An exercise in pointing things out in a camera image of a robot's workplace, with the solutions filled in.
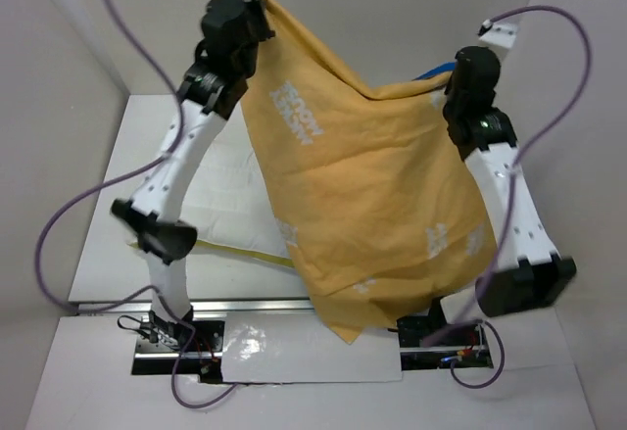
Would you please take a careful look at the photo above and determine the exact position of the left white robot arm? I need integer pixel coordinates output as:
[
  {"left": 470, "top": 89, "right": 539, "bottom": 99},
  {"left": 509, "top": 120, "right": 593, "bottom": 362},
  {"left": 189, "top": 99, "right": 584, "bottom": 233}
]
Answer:
[{"left": 111, "top": 0, "right": 275, "bottom": 351}]

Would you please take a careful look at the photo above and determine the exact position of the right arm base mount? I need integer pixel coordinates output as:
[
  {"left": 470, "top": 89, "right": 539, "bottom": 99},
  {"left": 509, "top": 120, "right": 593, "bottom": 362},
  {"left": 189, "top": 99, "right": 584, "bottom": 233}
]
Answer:
[{"left": 388, "top": 306, "right": 494, "bottom": 371}]

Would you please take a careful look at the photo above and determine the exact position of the orange pillowcase with blue back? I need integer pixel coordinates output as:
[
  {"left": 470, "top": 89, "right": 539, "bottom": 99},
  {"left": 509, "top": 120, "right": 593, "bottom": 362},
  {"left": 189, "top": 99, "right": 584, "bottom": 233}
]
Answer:
[{"left": 241, "top": 0, "right": 495, "bottom": 343}]

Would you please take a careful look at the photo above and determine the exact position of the white pillow with yellow edge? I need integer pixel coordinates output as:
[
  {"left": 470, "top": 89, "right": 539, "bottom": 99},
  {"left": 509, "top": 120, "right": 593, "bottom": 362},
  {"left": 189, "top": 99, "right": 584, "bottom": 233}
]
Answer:
[{"left": 127, "top": 136, "right": 295, "bottom": 270}]

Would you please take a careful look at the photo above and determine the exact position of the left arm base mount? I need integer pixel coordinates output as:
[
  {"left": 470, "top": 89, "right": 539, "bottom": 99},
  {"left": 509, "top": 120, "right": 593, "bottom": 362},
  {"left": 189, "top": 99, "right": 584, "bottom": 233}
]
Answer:
[{"left": 117, "top": 314, "right": 225, "bottom": 384}]

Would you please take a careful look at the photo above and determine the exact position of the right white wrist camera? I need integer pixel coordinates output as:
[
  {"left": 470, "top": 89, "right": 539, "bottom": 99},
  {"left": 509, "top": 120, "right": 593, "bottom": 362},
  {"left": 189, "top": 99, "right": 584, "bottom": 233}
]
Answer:
[{"left": 478, "top": 20, "right": 519, "bottom": 56}]

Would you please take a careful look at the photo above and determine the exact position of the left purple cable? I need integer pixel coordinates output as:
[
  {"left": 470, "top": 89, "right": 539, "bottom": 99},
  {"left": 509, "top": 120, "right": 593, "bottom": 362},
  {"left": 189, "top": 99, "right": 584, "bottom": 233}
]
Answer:
[{"left": 32, "top": 0, "right": 246, "bottom": 409}]

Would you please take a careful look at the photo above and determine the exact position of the purple cable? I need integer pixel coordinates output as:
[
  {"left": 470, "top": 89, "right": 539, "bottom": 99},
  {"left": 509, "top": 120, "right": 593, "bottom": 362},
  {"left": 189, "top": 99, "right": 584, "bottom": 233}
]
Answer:
[
  {"left": 423, "top": 5, "right": 594, "bottom": 391},
  {"left": 32, "top": 0, "right": 246, "bottom": 409}
]

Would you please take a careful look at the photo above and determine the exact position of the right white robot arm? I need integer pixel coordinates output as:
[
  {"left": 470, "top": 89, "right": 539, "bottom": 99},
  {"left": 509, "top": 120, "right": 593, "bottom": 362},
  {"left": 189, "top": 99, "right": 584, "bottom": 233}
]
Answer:
[{"left": 427, "top": 46, "right": 577, "bottom": 344}]

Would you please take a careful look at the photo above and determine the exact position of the white cover plate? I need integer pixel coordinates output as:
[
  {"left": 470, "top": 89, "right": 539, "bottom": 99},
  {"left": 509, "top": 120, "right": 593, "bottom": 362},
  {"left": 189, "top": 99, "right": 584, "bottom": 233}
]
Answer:
[{"left": 220, "top": 312, "right": 402, "bottom": 384}]

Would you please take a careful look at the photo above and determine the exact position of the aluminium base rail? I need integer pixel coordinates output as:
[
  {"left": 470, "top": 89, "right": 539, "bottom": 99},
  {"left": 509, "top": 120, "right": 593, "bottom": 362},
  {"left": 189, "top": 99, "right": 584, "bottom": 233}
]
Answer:
[{"left": 77, "top": 299, "right": 314, "bottom": 316}]

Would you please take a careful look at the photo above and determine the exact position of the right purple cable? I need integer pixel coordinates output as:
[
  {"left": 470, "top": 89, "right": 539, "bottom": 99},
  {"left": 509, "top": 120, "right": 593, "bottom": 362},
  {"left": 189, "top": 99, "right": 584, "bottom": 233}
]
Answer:
[{"left": 423, "top": 5, "right": 594, "bottom": 391}]

